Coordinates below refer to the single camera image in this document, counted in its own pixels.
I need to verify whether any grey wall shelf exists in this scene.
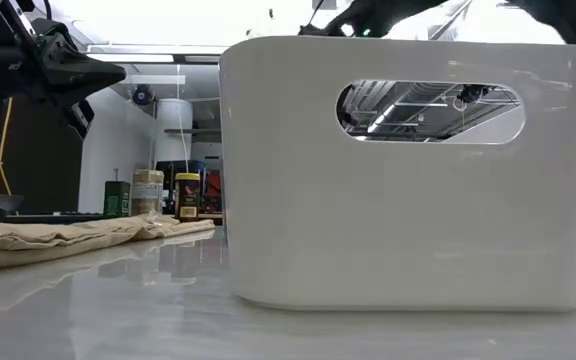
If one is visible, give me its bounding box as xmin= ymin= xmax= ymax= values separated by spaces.
xmin=163 ymin=128 xmax=222 ymax=136

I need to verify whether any green spice tin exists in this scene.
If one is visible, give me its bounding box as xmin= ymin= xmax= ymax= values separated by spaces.
xmin=103 ymin=180 xmax=132 ymax=219

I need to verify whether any tan folded cloth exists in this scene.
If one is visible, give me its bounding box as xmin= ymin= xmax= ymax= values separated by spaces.
xmin=0 ymin=213 xmax=217 ymax=274

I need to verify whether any yellow-lidded spice jar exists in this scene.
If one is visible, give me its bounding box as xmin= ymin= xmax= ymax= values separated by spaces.
xmin=174 ymin=172 xmax=202 ymax=223

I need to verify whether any long ceiling light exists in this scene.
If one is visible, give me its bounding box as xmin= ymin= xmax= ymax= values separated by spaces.
xmin=86 ymin=52 xmax=175 ymax=65

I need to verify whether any black table frame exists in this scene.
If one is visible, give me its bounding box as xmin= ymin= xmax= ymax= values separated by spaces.
xmin=0 ymin=212 xmax=107 ymax=225

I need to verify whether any cork-lidded spice jar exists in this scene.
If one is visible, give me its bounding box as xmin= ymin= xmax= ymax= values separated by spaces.
xmin=131 ymin=169 xmax=165 ymax=217

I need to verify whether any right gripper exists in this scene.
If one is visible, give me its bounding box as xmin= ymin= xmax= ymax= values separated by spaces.
xmin=297 ymin=0 xmax=448 ymax=39

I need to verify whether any red equipment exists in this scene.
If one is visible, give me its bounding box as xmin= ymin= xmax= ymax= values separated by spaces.
xmin=201 ymin=169 xmax=223 ymax=214

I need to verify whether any black ceiling spotlight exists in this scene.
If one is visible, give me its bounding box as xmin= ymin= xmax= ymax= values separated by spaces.
xmin=457 ymin=84 xmax=492 ymax=104
xmin=131 ymin=84 xmax=157 ymax=107

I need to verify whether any white plastic bin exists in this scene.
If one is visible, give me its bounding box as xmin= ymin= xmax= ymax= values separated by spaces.
xmin=217 ymin=34 xmax=576 ymax=314

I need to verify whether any white cylindrical column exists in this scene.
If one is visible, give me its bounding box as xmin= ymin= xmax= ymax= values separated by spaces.
xmin=153 ymin=98 xmax=194 ymax=164

